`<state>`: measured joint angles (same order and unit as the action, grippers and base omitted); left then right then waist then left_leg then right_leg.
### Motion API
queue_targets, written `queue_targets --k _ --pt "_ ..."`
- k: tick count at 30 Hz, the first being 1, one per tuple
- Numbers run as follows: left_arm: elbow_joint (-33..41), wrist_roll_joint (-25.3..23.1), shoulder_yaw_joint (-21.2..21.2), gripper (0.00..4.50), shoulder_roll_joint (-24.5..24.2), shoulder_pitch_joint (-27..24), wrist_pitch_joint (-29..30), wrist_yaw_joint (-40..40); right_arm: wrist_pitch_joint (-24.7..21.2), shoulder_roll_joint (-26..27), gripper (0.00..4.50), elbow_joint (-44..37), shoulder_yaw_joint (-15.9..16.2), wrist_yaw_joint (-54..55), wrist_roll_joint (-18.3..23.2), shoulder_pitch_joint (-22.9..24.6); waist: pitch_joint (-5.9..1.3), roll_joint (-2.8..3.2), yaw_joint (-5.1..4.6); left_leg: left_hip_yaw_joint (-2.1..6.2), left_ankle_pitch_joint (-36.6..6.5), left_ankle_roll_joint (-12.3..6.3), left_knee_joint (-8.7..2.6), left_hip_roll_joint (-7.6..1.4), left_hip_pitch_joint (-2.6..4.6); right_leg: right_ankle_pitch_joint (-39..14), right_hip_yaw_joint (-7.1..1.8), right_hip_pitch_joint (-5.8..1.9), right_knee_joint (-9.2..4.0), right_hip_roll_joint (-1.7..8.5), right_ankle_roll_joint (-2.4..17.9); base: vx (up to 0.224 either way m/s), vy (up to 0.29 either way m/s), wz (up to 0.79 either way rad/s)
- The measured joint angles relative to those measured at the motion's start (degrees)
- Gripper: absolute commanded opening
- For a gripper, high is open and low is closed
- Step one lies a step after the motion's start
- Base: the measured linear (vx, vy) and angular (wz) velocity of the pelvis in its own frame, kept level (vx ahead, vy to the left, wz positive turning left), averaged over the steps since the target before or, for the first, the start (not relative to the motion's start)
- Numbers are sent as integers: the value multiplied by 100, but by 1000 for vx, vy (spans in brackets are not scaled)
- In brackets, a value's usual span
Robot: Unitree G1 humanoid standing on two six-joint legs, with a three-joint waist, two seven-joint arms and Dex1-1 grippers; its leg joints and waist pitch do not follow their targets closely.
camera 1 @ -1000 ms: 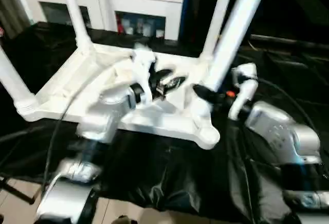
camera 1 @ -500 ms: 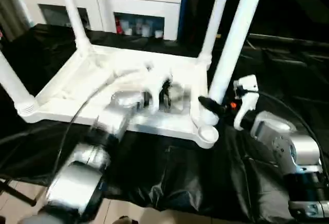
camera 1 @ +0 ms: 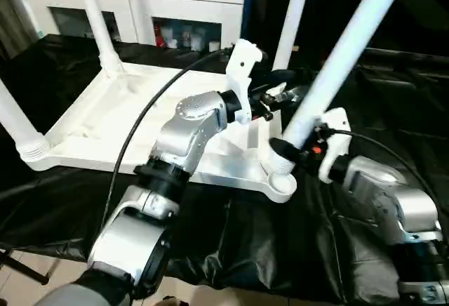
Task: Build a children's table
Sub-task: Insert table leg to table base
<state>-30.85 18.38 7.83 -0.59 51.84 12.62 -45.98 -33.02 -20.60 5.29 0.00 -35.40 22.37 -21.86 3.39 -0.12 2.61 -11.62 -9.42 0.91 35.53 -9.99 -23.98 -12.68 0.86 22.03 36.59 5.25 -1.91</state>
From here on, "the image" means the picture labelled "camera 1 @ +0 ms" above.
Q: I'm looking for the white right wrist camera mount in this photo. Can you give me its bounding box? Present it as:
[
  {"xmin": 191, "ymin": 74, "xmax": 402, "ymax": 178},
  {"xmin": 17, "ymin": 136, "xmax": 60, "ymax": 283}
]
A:
[{"xmin": 317, "ymin": 107, "xmax": 351, "ymax": 184}]

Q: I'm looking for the grey curtain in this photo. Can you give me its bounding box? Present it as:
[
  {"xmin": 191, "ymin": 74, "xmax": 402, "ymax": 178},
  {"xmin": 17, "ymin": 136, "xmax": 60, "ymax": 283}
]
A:
[{"xmin": 0, "ymin": 0, "xmax": 41, "ymax": 58}]

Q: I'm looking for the black plastic mat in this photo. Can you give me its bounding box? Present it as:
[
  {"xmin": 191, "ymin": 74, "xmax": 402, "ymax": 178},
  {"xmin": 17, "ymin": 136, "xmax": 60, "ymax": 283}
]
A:
[{"xmin": 0, "ymin": 34, "xmax": 449, "ymax": 303}]

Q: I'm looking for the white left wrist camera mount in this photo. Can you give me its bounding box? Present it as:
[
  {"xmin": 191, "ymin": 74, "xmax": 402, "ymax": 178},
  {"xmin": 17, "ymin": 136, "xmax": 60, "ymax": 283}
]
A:
[{"xmin": 224, "ymin": 38, "xmax": 263, "ymax": 125}]

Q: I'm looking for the white plastic table leg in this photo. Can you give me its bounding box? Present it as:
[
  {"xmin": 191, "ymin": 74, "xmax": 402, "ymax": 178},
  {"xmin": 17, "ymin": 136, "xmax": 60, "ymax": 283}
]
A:
[
  {"xmin": 272, "ymin": 0, "xmax": 314, "ymax": 72},
  {"xmin": 268, "ymin": 0, "xmax": 413, "ymax": 180},
  {"xmin": 72, "ymin": 0, "xmax": 124, "ymax": 79},
  {"xmin": 0, "ymin": 79, "xmax": 51, "ymax": 166}
]

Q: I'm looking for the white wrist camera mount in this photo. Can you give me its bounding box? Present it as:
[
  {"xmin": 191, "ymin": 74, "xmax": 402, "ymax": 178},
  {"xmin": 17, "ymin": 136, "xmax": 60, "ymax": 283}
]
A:
[
  {"xmin": 224, "ymin": 38, "xmax": 263, "ymax": 125},
  {"xmin": 317, "ymin": 107, "xmax": 351, "ymax": 184}
]

